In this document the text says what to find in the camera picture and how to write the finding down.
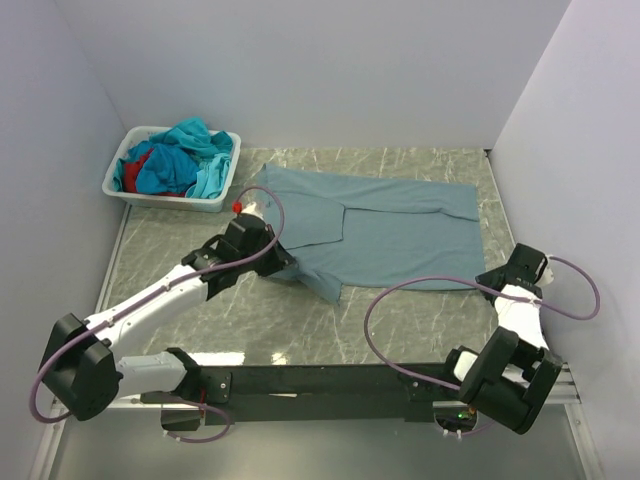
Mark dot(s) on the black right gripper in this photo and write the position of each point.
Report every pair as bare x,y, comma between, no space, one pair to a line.
485,278

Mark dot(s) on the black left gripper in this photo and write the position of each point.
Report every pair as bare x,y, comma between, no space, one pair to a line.
279,260

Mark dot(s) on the grey-blue t shirt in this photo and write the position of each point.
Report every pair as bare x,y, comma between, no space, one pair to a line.
372,232

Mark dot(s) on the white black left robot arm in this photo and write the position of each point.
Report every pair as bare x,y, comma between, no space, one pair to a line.
87,363

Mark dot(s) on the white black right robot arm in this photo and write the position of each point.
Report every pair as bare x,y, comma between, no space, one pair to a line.
510,379

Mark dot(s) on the light cyan t shirt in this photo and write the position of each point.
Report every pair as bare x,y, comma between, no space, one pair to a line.
172,174

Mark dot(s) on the blue t shirt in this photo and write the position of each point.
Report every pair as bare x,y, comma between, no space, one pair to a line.
165,170

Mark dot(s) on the teal t shirt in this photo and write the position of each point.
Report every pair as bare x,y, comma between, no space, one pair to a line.
193,136

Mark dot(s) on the red t shirt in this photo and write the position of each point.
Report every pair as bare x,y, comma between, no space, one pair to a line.
132,175

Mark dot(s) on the white plastic laundry basket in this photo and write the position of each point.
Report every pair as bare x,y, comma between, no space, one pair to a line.
142,133

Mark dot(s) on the aluminium rail frame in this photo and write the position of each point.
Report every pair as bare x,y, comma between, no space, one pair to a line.
87,367

